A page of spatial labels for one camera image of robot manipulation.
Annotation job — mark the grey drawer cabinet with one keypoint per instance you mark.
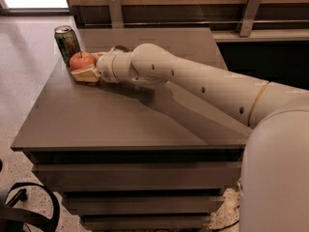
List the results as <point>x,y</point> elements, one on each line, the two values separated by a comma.
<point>128,158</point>

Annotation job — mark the right metal bracket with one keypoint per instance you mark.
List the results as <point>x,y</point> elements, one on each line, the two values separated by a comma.
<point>247,20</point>

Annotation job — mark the red apple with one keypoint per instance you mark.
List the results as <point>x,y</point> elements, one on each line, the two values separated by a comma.
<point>81,59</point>

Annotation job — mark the metal bracket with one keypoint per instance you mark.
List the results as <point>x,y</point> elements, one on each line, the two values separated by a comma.
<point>247,20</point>
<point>116,15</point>

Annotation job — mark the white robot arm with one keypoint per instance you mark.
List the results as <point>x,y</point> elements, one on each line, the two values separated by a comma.
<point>274,174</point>

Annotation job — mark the black office chair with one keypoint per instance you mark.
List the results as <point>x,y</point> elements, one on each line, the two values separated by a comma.
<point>13,219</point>

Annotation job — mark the green soda can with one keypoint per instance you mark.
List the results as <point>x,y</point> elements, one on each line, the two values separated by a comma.
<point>67,42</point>

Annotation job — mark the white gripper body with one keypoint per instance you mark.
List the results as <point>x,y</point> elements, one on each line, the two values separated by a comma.
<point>105,68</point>

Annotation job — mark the left metal bracket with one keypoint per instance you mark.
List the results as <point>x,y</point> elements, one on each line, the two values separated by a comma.
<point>116,15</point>

